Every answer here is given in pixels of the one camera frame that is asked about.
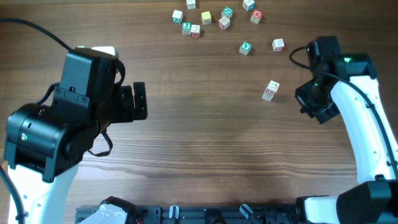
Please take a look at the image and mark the plain white picture block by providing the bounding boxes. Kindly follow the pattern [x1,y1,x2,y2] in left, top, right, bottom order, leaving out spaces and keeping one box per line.
[262,89,275,101]

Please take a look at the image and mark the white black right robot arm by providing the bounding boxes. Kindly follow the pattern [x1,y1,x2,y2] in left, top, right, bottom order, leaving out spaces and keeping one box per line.
[295,36,397,223]

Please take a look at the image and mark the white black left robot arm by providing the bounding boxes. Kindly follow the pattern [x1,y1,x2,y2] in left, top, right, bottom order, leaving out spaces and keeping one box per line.
[4,46,148,223]

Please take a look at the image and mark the white red picture block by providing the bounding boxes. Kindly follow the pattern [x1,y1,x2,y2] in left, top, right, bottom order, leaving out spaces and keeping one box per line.
[272,39,285,52]

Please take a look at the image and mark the green J letter block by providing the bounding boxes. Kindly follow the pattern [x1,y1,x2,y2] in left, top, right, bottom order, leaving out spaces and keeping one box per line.
[182,22,192,35]

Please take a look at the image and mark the green V letter block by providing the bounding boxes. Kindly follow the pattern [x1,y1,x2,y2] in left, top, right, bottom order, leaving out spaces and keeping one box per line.
[239,41,252,55]

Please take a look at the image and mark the white red letter block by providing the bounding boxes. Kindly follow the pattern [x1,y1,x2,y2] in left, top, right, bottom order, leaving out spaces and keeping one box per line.
[190,24,200,38]

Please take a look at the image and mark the white green A block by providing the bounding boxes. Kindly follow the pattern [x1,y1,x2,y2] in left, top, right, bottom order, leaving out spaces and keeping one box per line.
[172,10,183,24]

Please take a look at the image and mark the red M letter block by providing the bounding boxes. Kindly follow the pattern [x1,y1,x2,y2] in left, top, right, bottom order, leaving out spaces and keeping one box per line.
[251,9,263,24]

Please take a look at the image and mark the yellow top block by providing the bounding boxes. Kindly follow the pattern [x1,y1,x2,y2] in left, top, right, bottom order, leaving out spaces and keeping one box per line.
[201,11,212,25]

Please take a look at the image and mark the plain white top block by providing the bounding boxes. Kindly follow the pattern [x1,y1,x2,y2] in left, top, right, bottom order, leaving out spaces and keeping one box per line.
[186,0,196,10]

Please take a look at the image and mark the white red striped block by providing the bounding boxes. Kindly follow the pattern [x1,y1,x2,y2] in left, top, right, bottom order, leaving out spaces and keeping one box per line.
[218,16,231,30]

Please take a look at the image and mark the white blue letter block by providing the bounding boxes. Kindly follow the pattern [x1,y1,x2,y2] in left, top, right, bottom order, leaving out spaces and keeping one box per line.
[243,0,255,12]

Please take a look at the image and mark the green Z letter block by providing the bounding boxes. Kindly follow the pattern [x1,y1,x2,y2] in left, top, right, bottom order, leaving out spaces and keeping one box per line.
[221,7,233,19]

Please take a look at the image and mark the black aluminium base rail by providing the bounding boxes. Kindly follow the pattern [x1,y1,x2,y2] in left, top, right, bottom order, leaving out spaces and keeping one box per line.
[75,195,352,224]

